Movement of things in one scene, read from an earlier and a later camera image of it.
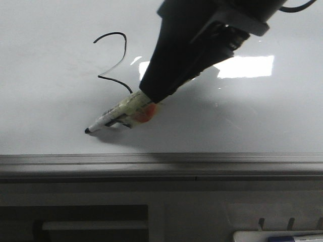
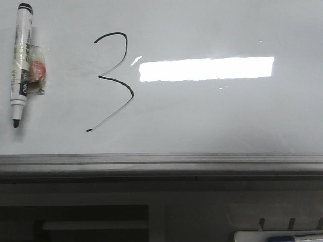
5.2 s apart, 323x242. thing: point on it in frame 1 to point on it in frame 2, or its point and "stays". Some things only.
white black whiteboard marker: (123, 114) to (20, 61)
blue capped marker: (318, 238) stays
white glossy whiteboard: (63, 62) stays
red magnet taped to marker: (145, 113) to (38, 71)
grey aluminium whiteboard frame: (162, 168) stays
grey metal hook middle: (290, 225) stays
